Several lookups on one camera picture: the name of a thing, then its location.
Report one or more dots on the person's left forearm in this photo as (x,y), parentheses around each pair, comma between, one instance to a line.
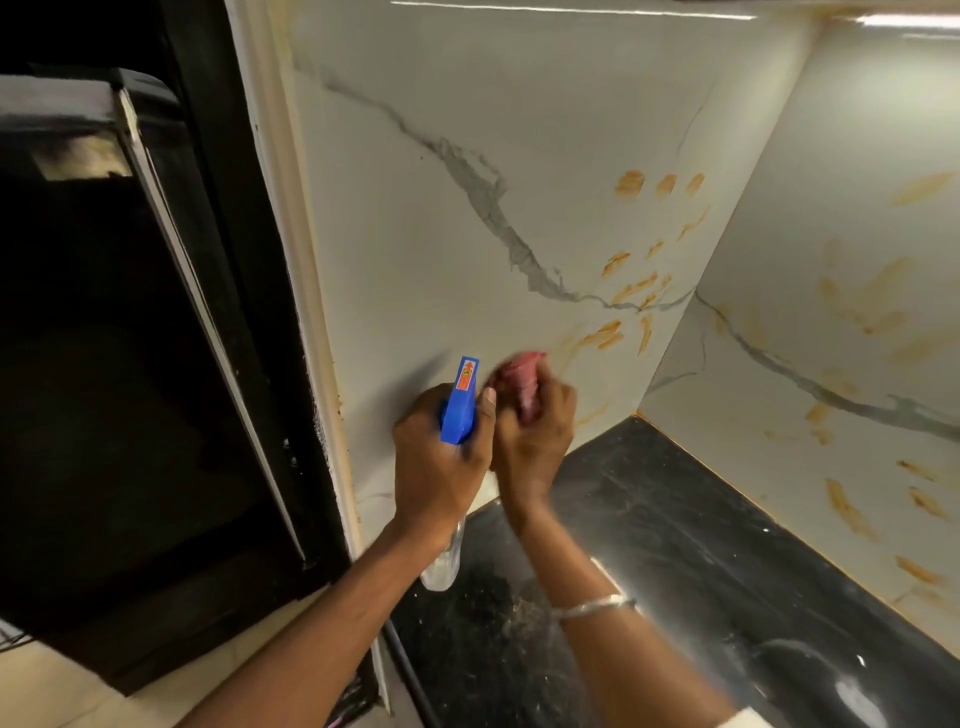
(315,645)

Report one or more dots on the white shirt sleeve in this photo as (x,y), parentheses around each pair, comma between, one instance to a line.
(739,718)

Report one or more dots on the person's left hand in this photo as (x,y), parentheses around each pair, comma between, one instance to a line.
(435,480)

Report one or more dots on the person's right forearm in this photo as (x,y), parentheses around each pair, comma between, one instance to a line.
(630,667)

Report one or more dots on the black door frame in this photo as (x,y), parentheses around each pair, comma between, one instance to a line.
(240,225)

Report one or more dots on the black refrigerator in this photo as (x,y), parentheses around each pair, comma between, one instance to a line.
(112,412)

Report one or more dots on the person's right hand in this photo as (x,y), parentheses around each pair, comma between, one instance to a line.
(536,457)

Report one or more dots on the silver bangle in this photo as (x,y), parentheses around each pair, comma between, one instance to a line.
(596,607)

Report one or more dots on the clear spray bottle blue nozzle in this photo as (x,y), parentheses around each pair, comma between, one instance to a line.
(459,416)

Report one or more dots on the pink checked cleaning cloth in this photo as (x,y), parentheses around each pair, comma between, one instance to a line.
(521,379)

